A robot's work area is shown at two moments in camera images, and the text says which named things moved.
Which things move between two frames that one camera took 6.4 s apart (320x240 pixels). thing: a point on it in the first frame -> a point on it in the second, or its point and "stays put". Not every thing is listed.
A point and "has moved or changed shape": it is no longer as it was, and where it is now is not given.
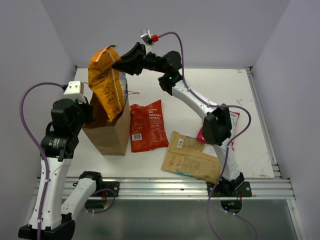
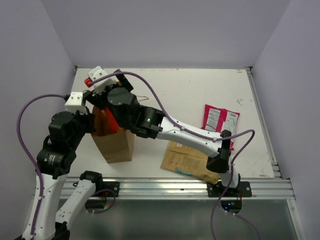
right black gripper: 133,62 -> 96,98
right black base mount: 244,190 stays put
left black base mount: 112,185 stays put
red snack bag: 147,130 has moved or changed shape
